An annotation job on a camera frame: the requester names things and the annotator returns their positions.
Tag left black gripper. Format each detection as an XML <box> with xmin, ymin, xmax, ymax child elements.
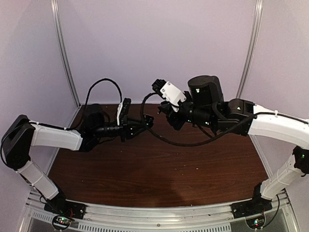
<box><xmin>93</xmin><ymin>116</ymin><xmax>148</xmax><ymax>142</ymax></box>

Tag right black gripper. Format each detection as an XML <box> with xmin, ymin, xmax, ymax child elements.
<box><xmin>158</xmin><ymin>90</ymin><xmax>217</xmax><ymax>131</ymax></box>

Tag black earbud charging case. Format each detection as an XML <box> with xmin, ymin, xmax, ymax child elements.
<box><xmin>142</xmin><ymin>114</ymin><xmax>154</xmax><ymax>128</ymax></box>

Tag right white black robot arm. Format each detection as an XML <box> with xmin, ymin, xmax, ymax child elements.
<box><xmin>152</xmin><ymin>75</ymin><xmax>309</xmax><ymax>218</ymax></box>

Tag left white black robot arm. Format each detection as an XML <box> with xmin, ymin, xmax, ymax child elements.
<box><xmin>0</xmin><ymin>101</ymin><xmax>154</xmax><ymax>216</ymax></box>

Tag left circuit board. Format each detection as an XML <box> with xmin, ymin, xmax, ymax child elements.
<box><xmin>52</xmin><ymin>215</ymin><xmax>72</xmax><ymax>230</ymax></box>

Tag circuit board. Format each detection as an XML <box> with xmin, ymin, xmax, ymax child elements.
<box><xmin>52</xmin><ymin>215</ymin><xmax>72</xmax><ymax>230</ymax></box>
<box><xmin>246</xmin><ymin>216</ymin><xmax>266</xmax><ymax>230</ymax></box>

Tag right circuit board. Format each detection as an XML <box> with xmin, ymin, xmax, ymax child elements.
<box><xmin>246</xmin><ymin>216</ymin><xmax>266</xmax><ymax>230</ymax></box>

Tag right black camera cable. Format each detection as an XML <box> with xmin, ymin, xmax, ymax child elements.
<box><xmin>140</xmin><ymin>93</ymin><xmax>258</xmax><ymax>147</ymax></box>

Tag black camera cable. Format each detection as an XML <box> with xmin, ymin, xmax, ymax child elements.
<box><xmin>84</xmin><ymin>77</ymin><xmax>124</xmax><ymax>107</ymax></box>
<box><xmin>140</xmin><ymin>93</ymin><xmax>258</xmax><ymax>147</ymax></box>

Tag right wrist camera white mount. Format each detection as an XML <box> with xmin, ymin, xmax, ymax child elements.
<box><xmin>152</xmin><ymin>79</ymin><xmax>186</xmax><ymax>112</ymax></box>

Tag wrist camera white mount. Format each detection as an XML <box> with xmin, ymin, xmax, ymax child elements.
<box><xmin>152</xmin><ymin>79</ymin><xmax>186</xmax><ymax>112</ymax></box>
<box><xmin>116</xmin><ymin>98</ymin><xmax>131</xmax><ymax>126</ymax></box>

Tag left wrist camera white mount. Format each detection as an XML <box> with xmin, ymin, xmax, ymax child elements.
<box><xmin>116</xmin><ymin>98</ymin><xmax>131</xmax><ymax>126</ymax></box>

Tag left black camera cable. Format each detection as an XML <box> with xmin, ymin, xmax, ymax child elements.
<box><xmin>84</xmin><ymin>77</ymin><xmax>124</xmax><ymax>107</ymax></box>

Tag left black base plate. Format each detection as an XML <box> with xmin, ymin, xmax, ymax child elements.
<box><xmin>44</xmin><ymin>201</ymin><xmax>86</xmax><ymax>219</ymax></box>

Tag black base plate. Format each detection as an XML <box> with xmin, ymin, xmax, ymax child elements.
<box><xmin>231</xmin><ymin>199</ymin><xmax>272</xmax><ymax>218</ymax></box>
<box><xmin>44</xmin><ymin>201</ymin><xmax>86</xmax><ymax>219</ymax></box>

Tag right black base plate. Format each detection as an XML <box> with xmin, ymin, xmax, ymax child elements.
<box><xmin>231</xmin><ymin>199</ymin><xmax>272</xmax><ymax>218</ymax></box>

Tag right aluminium frame post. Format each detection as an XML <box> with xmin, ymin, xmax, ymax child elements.
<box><xmin>236</xmin><ymin>0</ymin><xmax>263</xmax><ymax>98</ymax></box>

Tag aluminium frame post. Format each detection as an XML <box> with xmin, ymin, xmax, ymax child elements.
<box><xmin>236</xmin><ymin>0</ymin><xmax>263</xmax><ymax>98</ymax></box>
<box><xmin>50</xmin><ymin>0</ymin><xmax>81</xmax><ymax>108</ymax></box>

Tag left aluminium frame post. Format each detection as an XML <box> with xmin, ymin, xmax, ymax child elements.
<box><xmin>50</xmin><ymin>0</ymin><xmax>81</xmax><ymax>108</ymax></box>

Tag aluminium front rail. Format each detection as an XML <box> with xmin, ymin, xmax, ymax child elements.
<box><xmin>17</xmin><ymin>191</ymin><xmax>300</xmax><ymax>232</ymax></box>

